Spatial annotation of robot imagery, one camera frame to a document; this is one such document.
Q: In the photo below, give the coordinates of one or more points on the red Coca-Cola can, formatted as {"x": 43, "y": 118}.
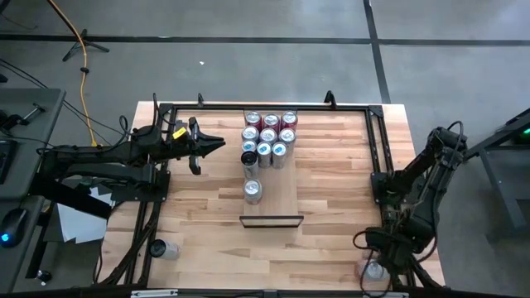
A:
{"x": 253, "y": 120}
{"x": 271, "y": 121}
{"x": 289, "y": 120}

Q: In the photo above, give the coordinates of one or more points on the black flat panel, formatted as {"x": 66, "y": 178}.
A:
{"x": 74, "y": 203}

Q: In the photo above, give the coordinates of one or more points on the black computer mouse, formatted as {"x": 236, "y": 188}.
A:
{"x": 14, "y": 223}

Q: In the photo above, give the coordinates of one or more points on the white paper sheets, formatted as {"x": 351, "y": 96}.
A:
{"x": 78, "y": 225}

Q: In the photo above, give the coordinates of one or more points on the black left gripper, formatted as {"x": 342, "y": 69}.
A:
{"x": 178, "y": 145}

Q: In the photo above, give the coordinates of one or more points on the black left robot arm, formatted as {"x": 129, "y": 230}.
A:
{"x": 103, "y": 155}

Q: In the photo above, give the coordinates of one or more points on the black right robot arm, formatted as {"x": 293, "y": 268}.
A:
{"x": 426, "y": 165}

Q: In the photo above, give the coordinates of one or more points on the small black knob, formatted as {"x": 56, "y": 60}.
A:
{"x": 43, "y": 276}

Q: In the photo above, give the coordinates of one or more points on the black tripod stand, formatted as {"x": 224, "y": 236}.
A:
{"x": 73, "y": 50}

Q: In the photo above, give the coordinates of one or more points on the grey side desk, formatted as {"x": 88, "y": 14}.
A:
{"x": 45, "y": 97}

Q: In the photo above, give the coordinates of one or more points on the wooden shelf with black frame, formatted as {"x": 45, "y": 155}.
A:
{"x": 275, "y": 198}

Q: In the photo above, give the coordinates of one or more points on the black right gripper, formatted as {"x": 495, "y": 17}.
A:
{"x": 391, "y": 248}

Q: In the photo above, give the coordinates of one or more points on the black neighbouring table frame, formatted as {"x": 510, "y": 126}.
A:
{"x": 499, "y": 184}

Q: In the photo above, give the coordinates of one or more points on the slim white palm-print can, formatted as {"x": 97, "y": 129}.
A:
{"x": 249, "y": 164}
{"x": 164, "y": 249}

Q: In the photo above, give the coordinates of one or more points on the slim silver blue can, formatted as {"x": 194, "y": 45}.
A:
{"x": 279, "y": 154}
{"x": 264, "y": 154}
{"x": 249, "y": 145}

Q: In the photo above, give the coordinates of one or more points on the black keyboard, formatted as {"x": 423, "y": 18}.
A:
{"x": 6, "y": 161}

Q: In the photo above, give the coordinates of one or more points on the black rig crossbar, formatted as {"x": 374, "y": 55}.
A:
{"x": 62, "y": 295}

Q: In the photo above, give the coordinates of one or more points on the yellow label tag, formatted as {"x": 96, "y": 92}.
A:
{"x": 179, "y": 133}

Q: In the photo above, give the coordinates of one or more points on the silver metal bracket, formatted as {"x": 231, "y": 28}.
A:
{"x": 385, "y": 295}
{"x": 154, "y": 293}

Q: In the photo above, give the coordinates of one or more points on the small metal hand tool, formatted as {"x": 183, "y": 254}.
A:
{"x": 33, "y": 111}

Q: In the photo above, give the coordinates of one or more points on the black aluminium table frame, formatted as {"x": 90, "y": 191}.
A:
{"x": 232, "y": 108}

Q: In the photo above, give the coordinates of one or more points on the black computer with green lights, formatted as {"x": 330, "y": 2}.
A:
{"x": 523, "y": 136}

